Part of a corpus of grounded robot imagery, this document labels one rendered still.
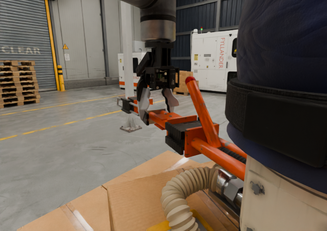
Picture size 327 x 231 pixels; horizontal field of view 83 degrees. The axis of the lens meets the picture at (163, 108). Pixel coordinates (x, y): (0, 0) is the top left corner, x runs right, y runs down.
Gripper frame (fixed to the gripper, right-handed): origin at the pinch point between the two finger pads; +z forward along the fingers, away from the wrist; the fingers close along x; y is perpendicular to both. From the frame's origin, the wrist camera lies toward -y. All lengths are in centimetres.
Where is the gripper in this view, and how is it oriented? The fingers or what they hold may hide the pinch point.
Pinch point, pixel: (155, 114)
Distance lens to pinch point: 54.8
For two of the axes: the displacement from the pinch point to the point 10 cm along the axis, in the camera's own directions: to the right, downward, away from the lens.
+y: 4.5, 2.2, -8.7
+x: 8.9, -1.1, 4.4
